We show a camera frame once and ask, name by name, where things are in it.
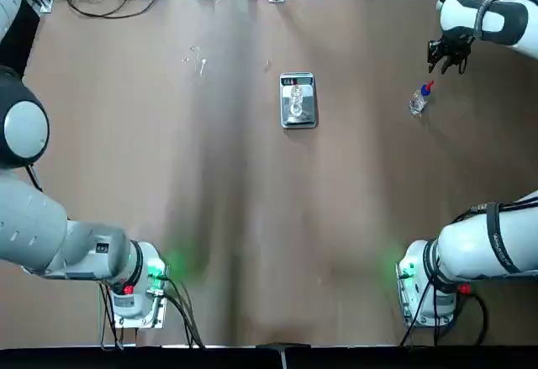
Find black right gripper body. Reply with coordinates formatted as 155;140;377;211
427;28;474;57

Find clear glass bottle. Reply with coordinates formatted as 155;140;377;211
287;84;306;120

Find dropper bottle blue cap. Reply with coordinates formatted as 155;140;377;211
408;85;432;118

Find silver electronic balance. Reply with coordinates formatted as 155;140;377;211
278;72;319;129

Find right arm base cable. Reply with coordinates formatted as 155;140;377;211
398;278;491;347

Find black looped cable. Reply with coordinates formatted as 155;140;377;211
66;0;159;19

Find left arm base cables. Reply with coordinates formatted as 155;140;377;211
159;274;207;349

